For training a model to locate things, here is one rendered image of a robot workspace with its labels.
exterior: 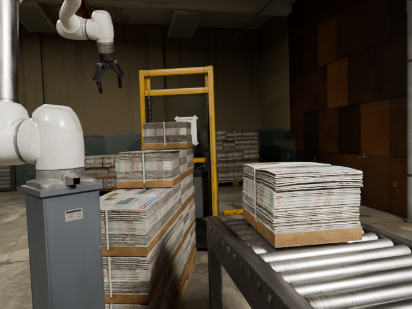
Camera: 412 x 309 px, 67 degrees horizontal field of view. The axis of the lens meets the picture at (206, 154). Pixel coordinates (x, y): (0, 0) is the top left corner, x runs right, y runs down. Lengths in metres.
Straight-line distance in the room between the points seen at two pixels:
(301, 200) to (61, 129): 0.80
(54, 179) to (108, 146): 7.43
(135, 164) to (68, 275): 1.06
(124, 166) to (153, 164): 0.19
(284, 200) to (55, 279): 0.76
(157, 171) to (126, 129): 6.52
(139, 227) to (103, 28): 1.03
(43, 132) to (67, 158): 0.11
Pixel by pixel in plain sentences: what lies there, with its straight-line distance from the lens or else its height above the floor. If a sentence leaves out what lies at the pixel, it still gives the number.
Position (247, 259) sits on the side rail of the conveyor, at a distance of 0.93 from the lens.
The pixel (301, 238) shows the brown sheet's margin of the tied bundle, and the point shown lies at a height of 0.83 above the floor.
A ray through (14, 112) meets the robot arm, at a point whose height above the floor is 1.25.
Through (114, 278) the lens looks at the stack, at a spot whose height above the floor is 0.49.
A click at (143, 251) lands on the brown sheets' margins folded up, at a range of 1.54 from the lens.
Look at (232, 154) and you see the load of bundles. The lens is 7.16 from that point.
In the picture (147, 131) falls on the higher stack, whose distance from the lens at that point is 2.66.
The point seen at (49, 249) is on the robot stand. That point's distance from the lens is 1.13.
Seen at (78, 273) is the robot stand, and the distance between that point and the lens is 1.19.
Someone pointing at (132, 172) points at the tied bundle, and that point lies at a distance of 2.08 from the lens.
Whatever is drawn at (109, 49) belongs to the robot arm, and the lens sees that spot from 1.85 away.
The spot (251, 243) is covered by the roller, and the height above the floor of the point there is 0.79.
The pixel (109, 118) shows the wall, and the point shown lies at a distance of 8.56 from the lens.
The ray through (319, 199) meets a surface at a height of 0.94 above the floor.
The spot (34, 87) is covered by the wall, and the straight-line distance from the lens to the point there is 8.86.
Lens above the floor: 1.14
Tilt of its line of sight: 3 degrees down
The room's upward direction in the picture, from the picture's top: 2 degrees counter-clockwise
